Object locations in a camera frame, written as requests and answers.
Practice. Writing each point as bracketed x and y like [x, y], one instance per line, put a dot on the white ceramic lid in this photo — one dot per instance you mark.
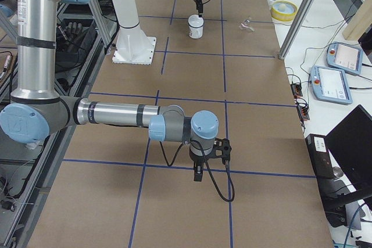
[195, 21]

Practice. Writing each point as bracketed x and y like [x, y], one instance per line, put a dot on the clear glass funnel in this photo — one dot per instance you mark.
[246, 25]

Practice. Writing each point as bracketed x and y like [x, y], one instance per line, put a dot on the white enamel mug blue rim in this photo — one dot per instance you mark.
[195, 33]

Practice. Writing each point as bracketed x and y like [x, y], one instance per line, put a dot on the yellow rimmed bowl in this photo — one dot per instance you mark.
[283, 11]

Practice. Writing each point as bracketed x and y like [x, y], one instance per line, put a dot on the black desktop box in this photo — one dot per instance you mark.
[319, 156]

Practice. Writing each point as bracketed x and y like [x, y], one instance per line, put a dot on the near blue teach pendant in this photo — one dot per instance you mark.
[330, 85]

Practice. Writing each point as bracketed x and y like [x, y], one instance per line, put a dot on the blue teach pendant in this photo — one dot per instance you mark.
[330, 85]
[346, 57]

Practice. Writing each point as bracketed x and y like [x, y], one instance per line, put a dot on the black monitor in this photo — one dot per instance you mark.
[350, 144]

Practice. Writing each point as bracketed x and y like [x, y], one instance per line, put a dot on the far blue teach pendant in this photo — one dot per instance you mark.
[346, 57]

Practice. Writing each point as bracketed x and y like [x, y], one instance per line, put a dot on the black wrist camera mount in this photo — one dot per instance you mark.
[221, 150]

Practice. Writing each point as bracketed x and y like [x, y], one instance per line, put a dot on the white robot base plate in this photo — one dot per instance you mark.
[134, 51]

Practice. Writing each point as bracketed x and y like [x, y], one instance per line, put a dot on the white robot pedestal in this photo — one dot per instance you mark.
[127, 16]

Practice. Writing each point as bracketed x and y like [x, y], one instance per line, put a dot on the aluminium frame post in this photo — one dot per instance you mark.
[295, 27]

